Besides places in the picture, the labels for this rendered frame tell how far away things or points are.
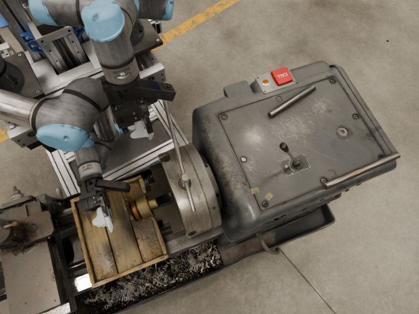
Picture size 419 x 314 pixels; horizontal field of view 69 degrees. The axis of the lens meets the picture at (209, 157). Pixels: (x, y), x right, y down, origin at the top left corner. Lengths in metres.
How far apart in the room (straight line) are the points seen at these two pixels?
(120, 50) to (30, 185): 1.95
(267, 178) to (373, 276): 1.63
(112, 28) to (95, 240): 0.90
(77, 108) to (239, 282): 1.62
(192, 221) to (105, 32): 0.61
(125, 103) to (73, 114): 0.19
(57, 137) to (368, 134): 0.96
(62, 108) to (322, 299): 1.95
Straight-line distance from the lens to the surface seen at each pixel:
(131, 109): 0.74
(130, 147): 2.15
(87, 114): 0.91
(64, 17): 0.77
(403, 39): 3.54
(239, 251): 1.63
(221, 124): 1.01
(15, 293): 1.33
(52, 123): 0.90
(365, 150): 1.12
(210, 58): 2.78
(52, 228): 1.25
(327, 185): 1.00
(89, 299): 1.68
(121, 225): 1.31
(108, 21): 0.63
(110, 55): 0.66
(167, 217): 1.06
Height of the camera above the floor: 2.15
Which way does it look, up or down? 69 degrees down
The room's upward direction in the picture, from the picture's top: 8 degrees clockwise
